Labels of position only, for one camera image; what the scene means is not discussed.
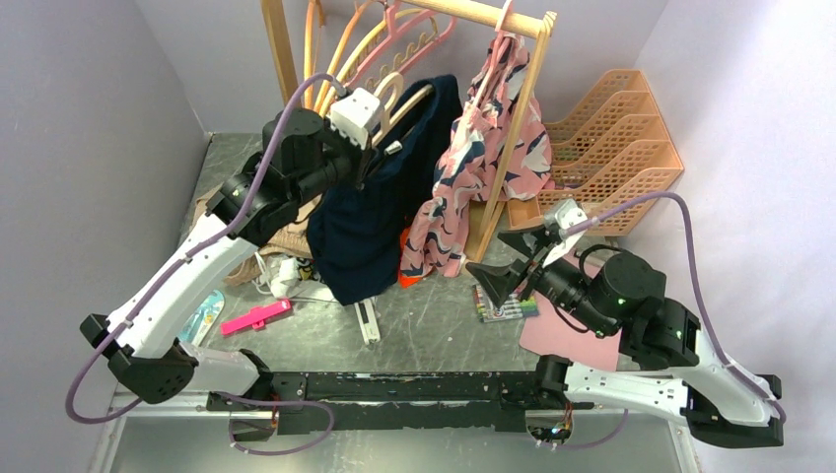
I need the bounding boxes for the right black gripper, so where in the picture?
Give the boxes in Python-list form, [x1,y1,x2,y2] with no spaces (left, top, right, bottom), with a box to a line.
[465,223,615,337]

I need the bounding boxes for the navy blue shorts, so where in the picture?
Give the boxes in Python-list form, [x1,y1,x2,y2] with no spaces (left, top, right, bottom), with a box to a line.
[307,74,462,305]

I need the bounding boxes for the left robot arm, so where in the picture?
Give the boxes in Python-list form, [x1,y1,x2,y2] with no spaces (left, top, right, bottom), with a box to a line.
[81,107,381,410]

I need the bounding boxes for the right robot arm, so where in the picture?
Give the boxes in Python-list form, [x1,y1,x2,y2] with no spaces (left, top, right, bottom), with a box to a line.
[466,227,785,449]

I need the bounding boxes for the orange hanger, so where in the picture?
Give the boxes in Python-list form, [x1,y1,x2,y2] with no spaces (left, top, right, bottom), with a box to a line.
[303,0,373,79]

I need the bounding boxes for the pink shark print shorts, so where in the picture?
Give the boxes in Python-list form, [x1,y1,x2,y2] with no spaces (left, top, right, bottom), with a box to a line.
[400,34,553,277]

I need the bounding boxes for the beige shorts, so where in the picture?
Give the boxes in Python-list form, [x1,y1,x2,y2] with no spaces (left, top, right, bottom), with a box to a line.
[223,197,321,287]

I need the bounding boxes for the yellow hanger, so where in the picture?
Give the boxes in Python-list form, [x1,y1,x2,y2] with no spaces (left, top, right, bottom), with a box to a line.
[327,1,439,88]

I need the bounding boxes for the pink plastic hanger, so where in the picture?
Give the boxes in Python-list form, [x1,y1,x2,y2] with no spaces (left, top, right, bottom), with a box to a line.
[352,1,457,88]

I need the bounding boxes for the pink hanger holding shorts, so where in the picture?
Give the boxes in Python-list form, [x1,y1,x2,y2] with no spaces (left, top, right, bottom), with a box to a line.
[472,0,514,109]

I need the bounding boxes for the marker pen set box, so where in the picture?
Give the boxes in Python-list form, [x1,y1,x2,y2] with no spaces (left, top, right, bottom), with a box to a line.
[472,284,539,323]

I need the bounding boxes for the orange garment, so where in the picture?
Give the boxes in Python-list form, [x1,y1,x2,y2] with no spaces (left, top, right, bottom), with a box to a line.
[397,227,423,289]

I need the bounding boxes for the peach plastic file organizer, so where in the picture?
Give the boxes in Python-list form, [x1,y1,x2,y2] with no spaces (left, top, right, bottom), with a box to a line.
[507,69,684,229]

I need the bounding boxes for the white plastic clip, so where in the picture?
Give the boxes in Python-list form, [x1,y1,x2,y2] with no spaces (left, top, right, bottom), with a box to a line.
[354,297,381,346]

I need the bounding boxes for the pink plastic clip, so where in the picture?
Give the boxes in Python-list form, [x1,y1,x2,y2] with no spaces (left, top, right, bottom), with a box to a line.
[220,299,292,336]

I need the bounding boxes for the wooden clothes rack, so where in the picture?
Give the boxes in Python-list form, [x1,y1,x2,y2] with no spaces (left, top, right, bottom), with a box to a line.
[260,1,558,262]

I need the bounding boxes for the blue toothbrush package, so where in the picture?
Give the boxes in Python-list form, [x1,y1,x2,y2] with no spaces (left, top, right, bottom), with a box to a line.
[177,290,226,346]

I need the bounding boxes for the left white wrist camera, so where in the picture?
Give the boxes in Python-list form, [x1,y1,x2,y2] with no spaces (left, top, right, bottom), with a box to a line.
[327,88,383,150]

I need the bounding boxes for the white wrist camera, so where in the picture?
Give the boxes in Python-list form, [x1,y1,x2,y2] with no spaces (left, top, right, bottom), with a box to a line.
[543,199,588,267]
[327,88,383,150]

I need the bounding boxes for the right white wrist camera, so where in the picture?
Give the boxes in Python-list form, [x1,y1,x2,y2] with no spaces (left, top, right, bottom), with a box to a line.
[543,199,588,267]

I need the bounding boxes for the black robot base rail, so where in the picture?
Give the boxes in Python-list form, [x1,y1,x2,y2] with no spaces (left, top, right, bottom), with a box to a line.
[206,371,569,435]

